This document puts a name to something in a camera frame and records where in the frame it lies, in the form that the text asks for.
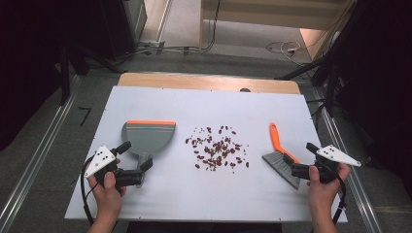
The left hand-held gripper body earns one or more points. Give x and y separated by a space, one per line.
100 160

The grey dustpan with orange edge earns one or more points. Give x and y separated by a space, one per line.
149 137

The person's right hand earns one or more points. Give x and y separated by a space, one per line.
324 194

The person's left hand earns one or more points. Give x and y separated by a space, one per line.
107 197

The wooden table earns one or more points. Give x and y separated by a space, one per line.
194 82

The orange brush with grey bristles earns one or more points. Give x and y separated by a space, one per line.
277 160

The pile of red beans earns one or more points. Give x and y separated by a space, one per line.
215 150

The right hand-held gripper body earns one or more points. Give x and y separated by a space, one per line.
336 155

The white board sheet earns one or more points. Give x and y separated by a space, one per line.
207 194

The dark curtain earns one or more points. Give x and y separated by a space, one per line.
29 64
382 81

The black metal stand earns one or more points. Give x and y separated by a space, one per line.
64 74

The beige wooden furniture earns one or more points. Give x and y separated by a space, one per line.
275 14

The metal floor rail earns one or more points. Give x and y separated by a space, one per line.
39 152
350 168

